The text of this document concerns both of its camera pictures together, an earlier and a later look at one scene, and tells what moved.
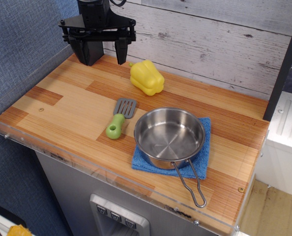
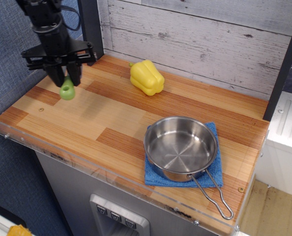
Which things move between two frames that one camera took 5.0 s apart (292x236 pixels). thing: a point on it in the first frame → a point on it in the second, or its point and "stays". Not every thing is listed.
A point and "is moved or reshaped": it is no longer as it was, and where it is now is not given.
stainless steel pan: x=169 y=135 is moved or reshaped
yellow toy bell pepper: x=145 y=77 stays
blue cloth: x=200 y=163 → x=215 y=169
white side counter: x=281 y=164 stays
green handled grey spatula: x=124 y=108 → x=67 y=90
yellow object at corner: x=18 y=230 stays
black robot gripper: x=97 y=23 → x=55 y=48
